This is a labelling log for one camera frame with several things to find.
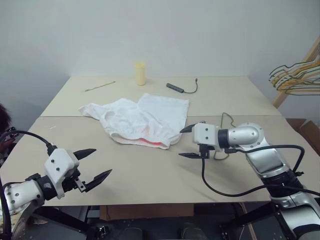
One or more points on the thin wooden strip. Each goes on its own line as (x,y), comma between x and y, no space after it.
(248,221)

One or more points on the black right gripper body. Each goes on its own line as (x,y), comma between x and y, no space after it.
(205,151)

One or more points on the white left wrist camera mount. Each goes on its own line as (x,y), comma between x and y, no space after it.
(58,160)

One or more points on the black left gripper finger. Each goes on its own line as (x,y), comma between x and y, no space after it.
(98,180)
(85,153)

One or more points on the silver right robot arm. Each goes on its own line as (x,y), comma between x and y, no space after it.
(246,135)

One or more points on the small white paper scrap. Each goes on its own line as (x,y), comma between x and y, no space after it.
(52,127)

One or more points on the wooden clothes rack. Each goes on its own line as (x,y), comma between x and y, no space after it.
(281,98)

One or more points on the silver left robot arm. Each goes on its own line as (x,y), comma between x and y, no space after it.
(20,193)

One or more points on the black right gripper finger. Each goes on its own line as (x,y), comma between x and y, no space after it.
(191,155)
(188,128)

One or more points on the white shorts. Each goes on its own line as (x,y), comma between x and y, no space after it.
(140,120)

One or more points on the dark rounded shape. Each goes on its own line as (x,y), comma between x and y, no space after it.
(192,231)
(132,233)

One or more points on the black metal base frame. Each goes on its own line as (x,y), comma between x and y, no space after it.
(62,216)

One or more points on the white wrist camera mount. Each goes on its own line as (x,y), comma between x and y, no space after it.
(58,160)
(205,133)

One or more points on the white pen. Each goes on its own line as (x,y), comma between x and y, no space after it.
(100,86)

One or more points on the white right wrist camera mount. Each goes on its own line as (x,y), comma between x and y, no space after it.
(205,133)

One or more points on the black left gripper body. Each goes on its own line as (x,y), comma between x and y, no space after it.
(70,182)

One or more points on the brown cardboard sheet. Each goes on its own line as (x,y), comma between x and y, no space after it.
(145,212)

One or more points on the pale yellow plastic cup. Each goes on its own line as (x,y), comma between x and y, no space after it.
(140,75)

